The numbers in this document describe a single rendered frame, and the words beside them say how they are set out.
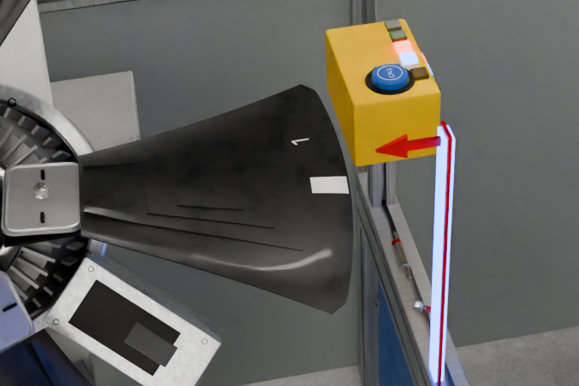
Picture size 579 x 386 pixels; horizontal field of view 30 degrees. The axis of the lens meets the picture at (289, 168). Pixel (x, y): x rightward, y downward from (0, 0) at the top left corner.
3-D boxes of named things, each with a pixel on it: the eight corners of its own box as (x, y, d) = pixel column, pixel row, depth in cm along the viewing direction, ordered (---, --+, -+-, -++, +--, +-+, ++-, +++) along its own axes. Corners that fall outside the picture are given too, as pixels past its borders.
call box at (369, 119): (326, 98, 136) (323, 27, 129) (404, 87, 137) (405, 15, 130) (354, 178, 124) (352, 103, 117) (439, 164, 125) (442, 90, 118)
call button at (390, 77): (368, 77, 122) (368, 64, 121) (402, 71, 122) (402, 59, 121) (376, 96, 119) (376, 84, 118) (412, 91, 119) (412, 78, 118)
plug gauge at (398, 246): (389, 230, 131) (404, 276, 125) (398, 228, 131) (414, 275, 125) (389, 237, 131) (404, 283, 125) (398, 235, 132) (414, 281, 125)
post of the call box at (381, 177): (367, 193, 138) (365, 115, 130) (389, 189, 139) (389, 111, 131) (372, 208, 136) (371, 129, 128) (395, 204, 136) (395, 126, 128)
